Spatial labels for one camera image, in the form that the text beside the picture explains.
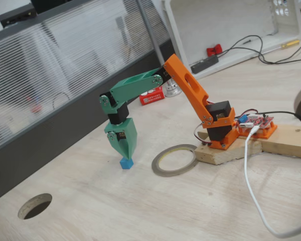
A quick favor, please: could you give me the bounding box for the small blue cube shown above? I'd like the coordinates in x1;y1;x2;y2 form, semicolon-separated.
119;157;134;170

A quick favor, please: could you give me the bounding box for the small red cardboard box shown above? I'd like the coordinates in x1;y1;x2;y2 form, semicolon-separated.
139;86;165;106

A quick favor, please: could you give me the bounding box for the frosted grey-framed desk partition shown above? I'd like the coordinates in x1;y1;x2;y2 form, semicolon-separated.
0;0;178;205

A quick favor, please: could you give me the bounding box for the silver metal pole with base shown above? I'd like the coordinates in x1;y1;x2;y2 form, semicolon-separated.
136;0;183;98

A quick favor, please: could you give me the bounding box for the black power strip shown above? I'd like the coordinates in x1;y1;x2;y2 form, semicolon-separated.
190;54;219;74

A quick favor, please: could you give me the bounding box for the small red clamp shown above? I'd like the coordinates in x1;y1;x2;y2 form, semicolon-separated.
206;44;223;57

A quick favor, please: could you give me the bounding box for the red controller circuit board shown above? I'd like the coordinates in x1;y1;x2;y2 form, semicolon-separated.
237;113;275;130

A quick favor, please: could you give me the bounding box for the long light wooden plank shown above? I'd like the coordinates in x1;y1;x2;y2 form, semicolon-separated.
197;125;301;161

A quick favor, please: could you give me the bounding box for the small black electronics box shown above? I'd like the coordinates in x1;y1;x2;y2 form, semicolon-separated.
0;3;37;28

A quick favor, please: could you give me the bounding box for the grey ring of tape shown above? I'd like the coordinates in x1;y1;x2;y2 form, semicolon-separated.
151;144;199;177

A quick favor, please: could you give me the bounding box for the red white black servo wire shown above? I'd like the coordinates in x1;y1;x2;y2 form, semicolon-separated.
194;123;213;146

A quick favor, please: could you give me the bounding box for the white USB cable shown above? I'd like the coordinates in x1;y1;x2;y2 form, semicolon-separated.
243;125;301;238

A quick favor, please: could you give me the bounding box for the orange printed board mount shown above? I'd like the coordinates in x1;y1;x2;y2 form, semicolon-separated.
237;120;278;140

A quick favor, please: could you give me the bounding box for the black power cable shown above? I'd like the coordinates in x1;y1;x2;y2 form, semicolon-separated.
257;111;301;128

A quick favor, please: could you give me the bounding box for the thin black cable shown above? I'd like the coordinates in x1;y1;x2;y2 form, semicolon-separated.
225;41;301;65
222;35;301;65

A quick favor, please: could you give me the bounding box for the yellow handled screwdriver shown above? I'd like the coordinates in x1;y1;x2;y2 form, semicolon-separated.
262;39;300;55

